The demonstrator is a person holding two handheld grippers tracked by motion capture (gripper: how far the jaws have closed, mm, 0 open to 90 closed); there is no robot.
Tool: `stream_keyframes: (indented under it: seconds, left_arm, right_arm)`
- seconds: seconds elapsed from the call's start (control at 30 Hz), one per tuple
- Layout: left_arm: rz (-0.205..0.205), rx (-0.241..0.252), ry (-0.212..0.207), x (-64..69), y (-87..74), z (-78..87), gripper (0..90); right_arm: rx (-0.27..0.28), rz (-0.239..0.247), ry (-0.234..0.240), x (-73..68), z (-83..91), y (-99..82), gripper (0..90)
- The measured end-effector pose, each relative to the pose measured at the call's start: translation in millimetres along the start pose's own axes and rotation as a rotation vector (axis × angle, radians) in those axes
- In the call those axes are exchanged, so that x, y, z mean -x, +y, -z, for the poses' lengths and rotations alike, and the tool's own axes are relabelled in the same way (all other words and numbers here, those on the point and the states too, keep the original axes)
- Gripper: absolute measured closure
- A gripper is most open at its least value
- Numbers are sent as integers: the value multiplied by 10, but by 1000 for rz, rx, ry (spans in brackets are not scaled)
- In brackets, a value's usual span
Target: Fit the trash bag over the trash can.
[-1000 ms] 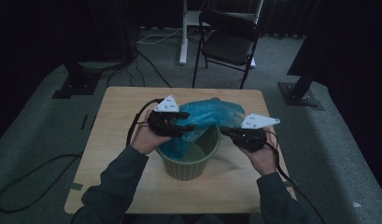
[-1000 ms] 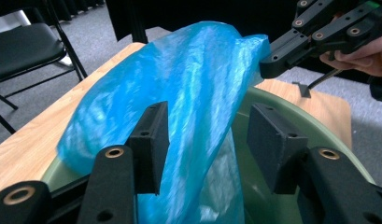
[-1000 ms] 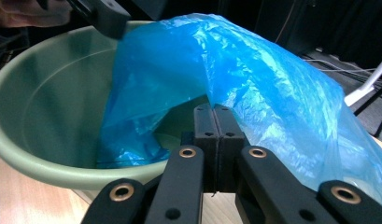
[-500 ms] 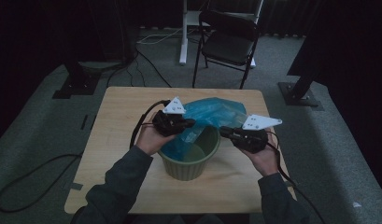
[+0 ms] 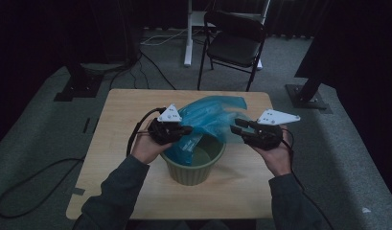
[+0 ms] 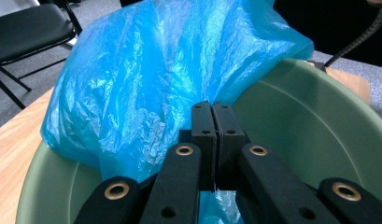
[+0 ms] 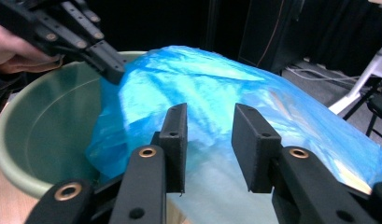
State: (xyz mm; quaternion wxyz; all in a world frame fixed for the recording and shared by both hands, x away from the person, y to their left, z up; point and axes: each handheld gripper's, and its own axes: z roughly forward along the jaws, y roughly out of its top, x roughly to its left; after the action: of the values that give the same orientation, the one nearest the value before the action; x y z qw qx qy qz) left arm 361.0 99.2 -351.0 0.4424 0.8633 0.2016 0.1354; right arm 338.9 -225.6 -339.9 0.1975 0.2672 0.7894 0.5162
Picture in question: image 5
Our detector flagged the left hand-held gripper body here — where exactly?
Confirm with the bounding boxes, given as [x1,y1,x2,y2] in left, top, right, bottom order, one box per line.
[148,103,185,146]

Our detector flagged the person's right hand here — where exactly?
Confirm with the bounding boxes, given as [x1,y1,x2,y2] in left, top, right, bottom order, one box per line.
[251,126,293,177]

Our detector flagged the black square stand base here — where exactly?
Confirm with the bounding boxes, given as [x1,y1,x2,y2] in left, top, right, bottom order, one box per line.
[53,61,105,103]
[285,76,333,115]

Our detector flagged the green ribbed trash bin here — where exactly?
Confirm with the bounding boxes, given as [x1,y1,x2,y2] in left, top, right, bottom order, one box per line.
[160,135,227,187]

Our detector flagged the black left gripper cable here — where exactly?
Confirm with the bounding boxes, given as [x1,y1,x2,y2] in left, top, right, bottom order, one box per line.
[126,107,168,157]

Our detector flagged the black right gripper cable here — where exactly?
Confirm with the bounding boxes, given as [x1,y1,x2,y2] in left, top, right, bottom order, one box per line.
[281,127,335,230]

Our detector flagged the black folding chair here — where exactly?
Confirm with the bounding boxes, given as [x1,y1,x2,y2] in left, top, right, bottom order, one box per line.
[196,10,268,93]

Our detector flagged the blue plastic trash bag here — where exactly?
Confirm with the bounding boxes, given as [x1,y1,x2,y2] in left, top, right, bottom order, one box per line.
[164,95,249,167]

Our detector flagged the long black looped cable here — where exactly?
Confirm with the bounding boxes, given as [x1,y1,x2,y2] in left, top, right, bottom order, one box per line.
[0,156,86,220]

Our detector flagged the white cable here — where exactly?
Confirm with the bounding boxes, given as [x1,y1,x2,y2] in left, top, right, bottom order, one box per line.
[140,28,189,47]

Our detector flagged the thin black cables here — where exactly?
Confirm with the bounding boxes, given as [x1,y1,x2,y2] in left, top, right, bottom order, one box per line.
[108,51,177,91]

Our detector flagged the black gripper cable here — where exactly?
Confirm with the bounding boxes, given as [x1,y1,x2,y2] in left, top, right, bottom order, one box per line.
[126,107,168,157]
[281,127,335,230]

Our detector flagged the round grey stand base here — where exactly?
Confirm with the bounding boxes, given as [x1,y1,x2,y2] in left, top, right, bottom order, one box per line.
[81,61,129,74]

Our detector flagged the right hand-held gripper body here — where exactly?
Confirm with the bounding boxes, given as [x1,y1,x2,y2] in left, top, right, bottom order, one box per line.
[241,108,302,151]

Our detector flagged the person's left hand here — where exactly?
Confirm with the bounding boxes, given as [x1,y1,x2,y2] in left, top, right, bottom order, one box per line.
[130,126,173,166]

